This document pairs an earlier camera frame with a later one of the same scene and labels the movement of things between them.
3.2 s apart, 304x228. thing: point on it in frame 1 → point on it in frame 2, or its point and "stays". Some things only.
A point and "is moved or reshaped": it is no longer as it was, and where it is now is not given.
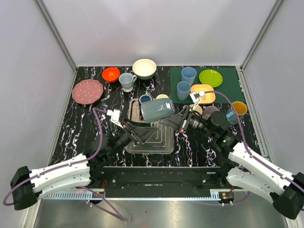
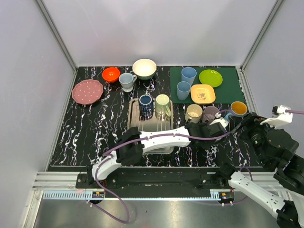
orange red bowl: (111, 74) stays
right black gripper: (174, 121) → (251, 122)
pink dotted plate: (88, 91) stays
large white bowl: (144, 69) stays
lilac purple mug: (208, 110) stays
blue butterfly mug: (231, 117) is moved or reshaped
